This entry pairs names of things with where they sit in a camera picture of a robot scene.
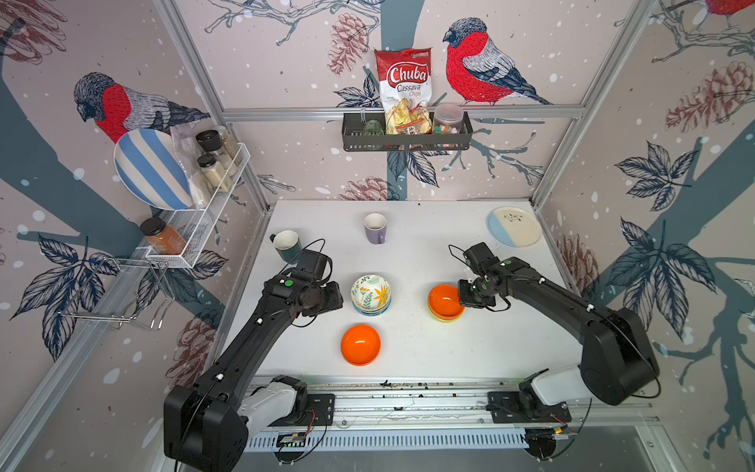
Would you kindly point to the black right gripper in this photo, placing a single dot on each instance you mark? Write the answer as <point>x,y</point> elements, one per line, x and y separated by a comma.
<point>465,301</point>

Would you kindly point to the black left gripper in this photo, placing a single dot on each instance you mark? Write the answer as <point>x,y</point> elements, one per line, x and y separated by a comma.
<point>336,298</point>

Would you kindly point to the orange plastic bowl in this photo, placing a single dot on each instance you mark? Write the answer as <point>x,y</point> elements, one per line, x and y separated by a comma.
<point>360,345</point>
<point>444,301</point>

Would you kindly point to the yellow flower ceramic bowl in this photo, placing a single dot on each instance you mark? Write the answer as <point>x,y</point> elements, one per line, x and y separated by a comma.
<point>370,291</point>

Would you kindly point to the orange plastic bowl front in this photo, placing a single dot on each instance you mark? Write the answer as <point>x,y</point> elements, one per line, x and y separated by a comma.
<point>360,345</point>

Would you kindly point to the blue yellow patterned bowl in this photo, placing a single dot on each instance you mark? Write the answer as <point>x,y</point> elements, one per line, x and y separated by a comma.
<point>371,313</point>

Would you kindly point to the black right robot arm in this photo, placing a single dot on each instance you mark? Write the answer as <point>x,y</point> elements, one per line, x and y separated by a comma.
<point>617,359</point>

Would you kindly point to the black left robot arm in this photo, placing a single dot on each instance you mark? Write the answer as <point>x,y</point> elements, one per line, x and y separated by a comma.
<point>207,425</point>

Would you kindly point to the lime green plastic bowl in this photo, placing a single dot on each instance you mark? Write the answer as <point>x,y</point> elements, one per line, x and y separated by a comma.
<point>447,319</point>

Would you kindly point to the dark green faceted cup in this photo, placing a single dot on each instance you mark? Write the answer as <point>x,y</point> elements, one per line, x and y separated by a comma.
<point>288,246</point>

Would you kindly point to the blue white ceramic plate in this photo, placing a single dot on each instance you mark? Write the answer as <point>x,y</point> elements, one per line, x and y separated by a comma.
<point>514,227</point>

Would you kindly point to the purple ceramic mug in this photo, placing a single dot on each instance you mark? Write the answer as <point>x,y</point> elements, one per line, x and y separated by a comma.
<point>375,228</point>

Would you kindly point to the orange spice jar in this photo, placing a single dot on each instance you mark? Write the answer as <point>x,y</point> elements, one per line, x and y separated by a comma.
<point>162,237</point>

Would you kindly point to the black lid spice jar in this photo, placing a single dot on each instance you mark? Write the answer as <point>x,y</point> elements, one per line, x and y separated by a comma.
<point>214,172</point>
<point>210,141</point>

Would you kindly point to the green item in basket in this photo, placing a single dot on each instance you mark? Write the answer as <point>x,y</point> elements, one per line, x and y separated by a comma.
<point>373,127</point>

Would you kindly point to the clear candy jar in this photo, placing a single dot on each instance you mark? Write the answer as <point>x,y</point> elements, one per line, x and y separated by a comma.
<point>448,119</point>

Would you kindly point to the blue white striped plate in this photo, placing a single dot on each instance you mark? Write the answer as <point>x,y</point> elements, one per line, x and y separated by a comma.
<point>146,164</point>

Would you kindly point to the Chuba cassava chips bag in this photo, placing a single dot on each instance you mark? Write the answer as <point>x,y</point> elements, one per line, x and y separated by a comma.
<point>405,88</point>

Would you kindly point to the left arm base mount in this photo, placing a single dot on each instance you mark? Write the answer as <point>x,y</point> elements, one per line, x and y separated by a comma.
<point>286,401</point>

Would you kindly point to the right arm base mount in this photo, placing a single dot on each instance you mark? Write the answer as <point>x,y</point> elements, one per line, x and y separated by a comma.
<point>523,406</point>

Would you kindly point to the clear wire wall rack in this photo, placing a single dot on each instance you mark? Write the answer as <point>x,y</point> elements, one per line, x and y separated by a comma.
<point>197,224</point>

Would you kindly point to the black wall basket shelf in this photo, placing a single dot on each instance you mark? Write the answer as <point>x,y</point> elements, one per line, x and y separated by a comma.
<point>354,138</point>

